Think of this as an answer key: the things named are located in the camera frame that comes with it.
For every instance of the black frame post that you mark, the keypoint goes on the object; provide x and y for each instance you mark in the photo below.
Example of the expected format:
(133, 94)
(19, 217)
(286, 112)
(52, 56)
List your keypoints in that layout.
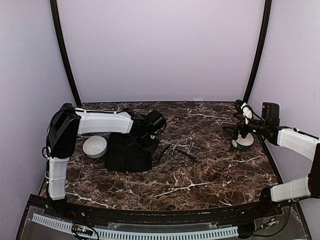
(259, 50)
(63, 51)

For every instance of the silver straight scissors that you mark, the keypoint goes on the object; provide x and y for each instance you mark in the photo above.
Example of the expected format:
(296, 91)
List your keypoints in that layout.
(171, 153)

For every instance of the left black frame post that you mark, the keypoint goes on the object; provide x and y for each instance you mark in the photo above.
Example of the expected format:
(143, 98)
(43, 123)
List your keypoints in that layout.
(63, 51)

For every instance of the white slotted cable duct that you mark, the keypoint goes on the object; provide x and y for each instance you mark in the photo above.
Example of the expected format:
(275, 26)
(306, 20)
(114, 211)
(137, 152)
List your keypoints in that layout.
(133, 232)

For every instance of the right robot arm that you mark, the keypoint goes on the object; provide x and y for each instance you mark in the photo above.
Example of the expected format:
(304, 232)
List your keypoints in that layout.
(267, 127)

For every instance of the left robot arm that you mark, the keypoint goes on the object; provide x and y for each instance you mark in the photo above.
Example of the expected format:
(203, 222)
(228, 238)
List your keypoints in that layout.
(64, 128)

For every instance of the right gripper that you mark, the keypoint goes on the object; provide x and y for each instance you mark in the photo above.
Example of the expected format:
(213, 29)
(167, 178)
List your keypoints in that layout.
(241, 125)

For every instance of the black zippered tool case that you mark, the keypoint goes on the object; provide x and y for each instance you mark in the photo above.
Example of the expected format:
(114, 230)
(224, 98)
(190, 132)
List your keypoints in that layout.
(123, 154)

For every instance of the right black frame post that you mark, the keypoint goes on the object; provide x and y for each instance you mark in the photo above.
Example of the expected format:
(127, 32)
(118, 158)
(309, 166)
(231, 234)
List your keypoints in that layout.
(259, 50)

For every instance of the teal white cup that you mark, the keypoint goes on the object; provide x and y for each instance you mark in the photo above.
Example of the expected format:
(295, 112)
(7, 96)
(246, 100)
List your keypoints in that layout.
(243, 143)

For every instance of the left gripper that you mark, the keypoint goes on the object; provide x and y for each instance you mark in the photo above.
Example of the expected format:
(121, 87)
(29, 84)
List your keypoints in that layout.
(152, 147)

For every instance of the black front rail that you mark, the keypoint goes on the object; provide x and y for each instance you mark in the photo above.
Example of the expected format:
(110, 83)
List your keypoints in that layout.
(239, 215)

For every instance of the black wall-mounted box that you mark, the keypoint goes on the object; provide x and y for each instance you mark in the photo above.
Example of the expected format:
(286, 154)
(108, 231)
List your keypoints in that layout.
(271, 114)

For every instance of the silver thinning scissors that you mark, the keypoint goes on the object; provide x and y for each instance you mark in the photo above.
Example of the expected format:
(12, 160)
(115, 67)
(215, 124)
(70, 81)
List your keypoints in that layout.
(186, 159)

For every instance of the white ceramic bowl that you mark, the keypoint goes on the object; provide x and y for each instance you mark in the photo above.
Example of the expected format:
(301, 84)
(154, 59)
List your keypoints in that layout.
(95, 147)

